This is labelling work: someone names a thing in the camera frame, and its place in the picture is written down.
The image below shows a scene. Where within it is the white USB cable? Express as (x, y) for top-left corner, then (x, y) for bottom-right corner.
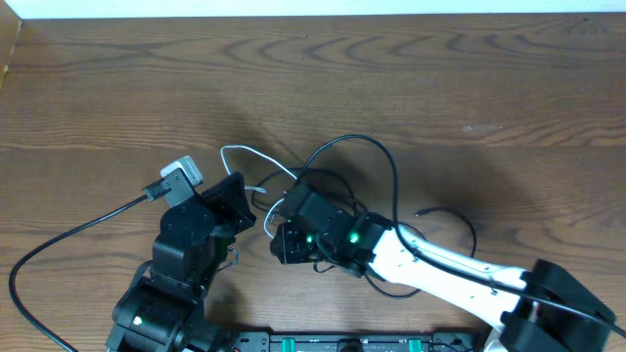
(219, 144), (299, 240)

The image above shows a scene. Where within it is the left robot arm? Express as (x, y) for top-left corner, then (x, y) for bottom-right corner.
(106, 170), (256, 351)

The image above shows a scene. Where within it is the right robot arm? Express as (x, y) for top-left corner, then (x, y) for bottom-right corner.
(270, 211), (625, 351)

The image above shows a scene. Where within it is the left camera black cable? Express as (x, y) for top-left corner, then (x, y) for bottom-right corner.
(8, 181), (167, 352)

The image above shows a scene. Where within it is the camera black cable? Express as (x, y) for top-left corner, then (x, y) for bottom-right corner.
(295, 134), (626, 338)
(8, 181), (167, 352)

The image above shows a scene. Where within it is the right camera black cable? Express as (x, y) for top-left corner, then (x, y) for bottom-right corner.
(295, 134), (626, 338)

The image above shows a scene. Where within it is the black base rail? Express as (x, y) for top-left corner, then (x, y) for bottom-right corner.
(217, 331), (482, 352)

